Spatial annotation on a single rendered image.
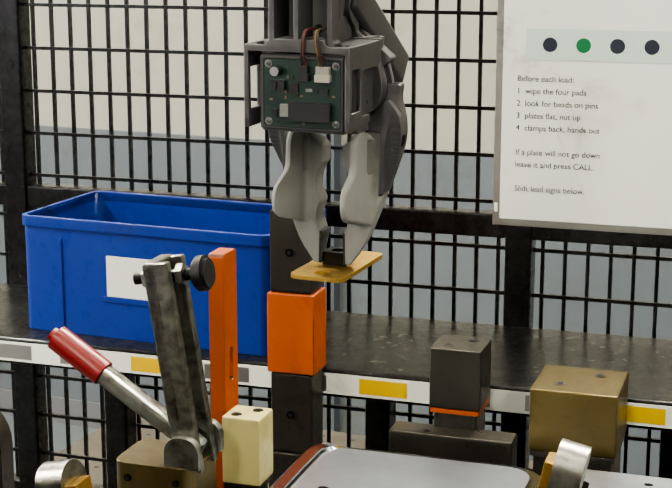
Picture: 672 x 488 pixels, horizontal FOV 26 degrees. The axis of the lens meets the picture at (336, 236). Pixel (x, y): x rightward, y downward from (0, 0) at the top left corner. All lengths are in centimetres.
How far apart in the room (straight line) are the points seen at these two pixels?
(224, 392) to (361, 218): 36
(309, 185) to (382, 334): 66
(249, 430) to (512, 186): 52
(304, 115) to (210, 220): 82
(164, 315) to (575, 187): 61
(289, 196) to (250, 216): 73
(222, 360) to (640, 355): 50
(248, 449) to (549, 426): 29
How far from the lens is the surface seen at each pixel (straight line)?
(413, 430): 141
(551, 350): 157
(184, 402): 117
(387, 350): 155
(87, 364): 120
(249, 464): 125
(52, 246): 163
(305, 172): 97
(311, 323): 144
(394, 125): 94
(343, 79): 89
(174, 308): 115
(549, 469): 104
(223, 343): 126
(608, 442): 135
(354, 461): 133
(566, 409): 135
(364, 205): 95
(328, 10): 90
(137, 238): 157
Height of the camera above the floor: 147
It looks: 12 degrees down
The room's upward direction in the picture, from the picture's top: straight up
